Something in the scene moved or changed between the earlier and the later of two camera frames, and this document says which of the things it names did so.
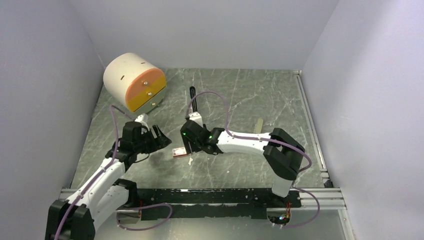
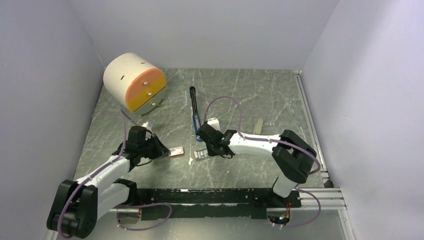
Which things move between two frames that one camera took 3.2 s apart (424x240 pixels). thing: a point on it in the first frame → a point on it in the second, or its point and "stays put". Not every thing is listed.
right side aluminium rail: (327, 182) stays put
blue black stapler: (192, 94) stays put
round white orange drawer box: (134, 83) stays put
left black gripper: (160, 141) → (160, 149)
